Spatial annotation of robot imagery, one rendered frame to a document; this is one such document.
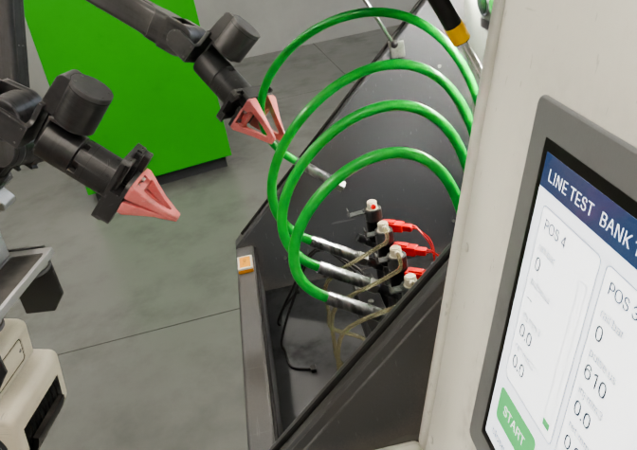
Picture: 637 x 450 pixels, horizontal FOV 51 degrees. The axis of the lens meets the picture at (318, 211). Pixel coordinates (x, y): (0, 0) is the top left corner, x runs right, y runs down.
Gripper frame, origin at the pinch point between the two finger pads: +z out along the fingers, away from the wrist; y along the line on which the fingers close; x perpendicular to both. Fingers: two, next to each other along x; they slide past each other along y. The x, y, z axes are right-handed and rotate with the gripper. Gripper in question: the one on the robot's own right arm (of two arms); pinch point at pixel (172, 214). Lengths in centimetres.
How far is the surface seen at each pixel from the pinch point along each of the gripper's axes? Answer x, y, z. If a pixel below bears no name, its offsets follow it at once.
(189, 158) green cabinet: 316, -161, -11
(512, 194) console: -26, 37, 23
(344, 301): -7.6, 7.3, 24.3
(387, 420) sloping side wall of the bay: -17.0, 1.9, 35.3
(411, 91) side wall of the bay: 53, 21, 26
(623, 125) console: -38, 48, 20
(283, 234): -1.3, 7.4, 13.7
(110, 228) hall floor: 253, -195, -26
